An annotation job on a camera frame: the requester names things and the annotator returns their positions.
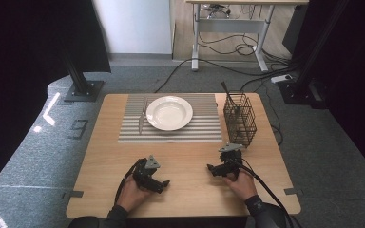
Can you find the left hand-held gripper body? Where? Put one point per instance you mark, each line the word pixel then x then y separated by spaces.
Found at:
pixel 143 174

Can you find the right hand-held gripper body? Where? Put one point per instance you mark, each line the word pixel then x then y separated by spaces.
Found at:
pixel 231 158

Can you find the person's left hand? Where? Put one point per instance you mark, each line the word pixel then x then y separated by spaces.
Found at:
pixel 133 196

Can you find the person's right hand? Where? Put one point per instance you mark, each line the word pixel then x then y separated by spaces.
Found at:
pixel 242 186

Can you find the grey striped placemat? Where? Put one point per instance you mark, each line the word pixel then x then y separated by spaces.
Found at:
pixel 202 126

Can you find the silver table knife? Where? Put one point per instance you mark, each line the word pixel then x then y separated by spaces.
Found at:
pixel 142 120

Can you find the white plate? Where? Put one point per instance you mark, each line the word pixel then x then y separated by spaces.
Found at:
pixel 169 113

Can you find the white power strip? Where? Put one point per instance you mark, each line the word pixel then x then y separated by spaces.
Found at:
pixel 281 78

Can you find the black metal stand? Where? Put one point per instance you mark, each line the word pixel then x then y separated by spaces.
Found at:
pixel 80 82
pixel 304 82

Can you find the white-legged desk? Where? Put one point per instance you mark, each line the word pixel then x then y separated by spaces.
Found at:
pixel 231 25

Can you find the office chair base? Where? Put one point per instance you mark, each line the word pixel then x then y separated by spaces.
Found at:
pixel 218 10

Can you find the black curtain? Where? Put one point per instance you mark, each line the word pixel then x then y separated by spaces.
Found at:
pixel 355 63
pixel 28 63

